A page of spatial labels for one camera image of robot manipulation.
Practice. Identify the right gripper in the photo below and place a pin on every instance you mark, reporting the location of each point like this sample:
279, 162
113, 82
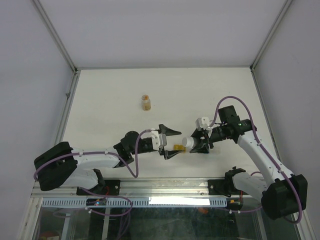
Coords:
203, 148

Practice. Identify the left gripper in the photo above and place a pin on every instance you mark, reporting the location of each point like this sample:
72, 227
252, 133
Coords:
168, 153

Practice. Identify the weekly pill organizer strip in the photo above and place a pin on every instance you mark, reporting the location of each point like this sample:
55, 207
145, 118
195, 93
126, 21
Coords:
179, 147

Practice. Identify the white pill bottle blue label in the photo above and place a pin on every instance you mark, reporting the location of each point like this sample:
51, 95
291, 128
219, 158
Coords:
189, 142

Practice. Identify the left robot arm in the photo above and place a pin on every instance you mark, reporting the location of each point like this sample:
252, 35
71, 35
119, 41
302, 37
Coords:
66, 166

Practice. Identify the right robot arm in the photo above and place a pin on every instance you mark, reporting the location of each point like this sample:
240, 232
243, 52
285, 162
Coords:
280, 192

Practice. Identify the clear glass jar gold lid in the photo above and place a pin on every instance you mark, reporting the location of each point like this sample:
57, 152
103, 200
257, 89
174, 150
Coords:
145, 102

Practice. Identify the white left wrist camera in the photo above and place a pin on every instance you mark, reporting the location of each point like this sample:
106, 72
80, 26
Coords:
159, 141

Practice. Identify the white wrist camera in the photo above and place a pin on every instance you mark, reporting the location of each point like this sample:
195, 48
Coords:
203, 123
159, 141

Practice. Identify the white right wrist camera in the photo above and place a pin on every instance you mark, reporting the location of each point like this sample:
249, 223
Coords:
203, 123

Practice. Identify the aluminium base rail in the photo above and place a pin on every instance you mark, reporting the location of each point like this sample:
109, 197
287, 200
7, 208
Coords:
144, 187

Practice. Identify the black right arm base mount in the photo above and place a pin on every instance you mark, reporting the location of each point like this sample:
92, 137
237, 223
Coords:
222, 187

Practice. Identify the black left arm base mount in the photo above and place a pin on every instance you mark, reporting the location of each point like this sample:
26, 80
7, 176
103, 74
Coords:
110, 187

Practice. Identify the white slotted cable duct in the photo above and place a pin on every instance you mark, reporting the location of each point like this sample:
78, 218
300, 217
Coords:
144, 202

